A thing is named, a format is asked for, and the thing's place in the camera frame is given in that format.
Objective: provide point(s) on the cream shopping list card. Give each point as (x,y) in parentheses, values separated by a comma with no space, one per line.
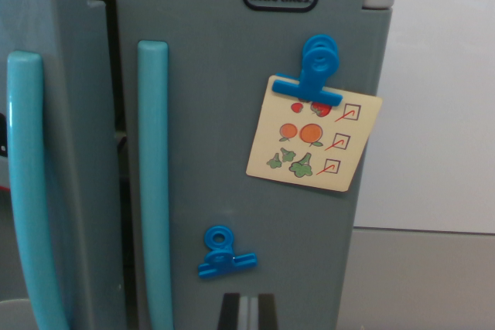
(350,148)

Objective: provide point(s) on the large blue clip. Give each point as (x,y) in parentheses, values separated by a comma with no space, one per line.
(319,63)

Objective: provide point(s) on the small blue clip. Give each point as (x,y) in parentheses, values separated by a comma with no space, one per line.
(221,261)

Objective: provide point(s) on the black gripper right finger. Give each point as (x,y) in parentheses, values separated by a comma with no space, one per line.
(265,314)

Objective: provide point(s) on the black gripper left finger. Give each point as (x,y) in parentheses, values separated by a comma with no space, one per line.
(232,314)

